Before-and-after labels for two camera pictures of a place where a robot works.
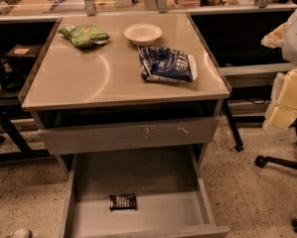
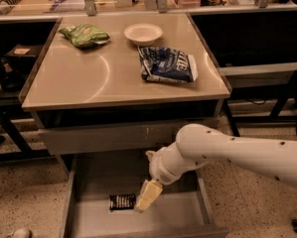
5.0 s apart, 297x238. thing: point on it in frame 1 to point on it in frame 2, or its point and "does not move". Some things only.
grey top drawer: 192,133 does not move
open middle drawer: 172,199 does not move
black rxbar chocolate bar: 122,201 does not move
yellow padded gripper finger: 273,39 to 167,164
